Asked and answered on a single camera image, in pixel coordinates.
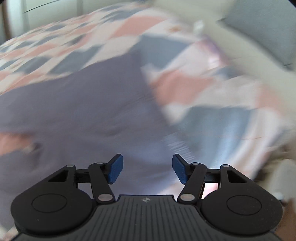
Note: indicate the grey pillow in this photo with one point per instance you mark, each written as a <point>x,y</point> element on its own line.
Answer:
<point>261,30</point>

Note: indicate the pink blue patchwork blanket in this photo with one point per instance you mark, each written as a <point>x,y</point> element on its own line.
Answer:
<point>185,88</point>

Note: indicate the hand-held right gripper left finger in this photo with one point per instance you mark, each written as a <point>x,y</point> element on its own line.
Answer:
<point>115,166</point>

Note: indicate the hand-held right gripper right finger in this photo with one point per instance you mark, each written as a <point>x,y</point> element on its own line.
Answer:
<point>179,166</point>

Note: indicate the purple-grey garment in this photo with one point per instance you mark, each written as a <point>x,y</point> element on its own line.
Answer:
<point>87,111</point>

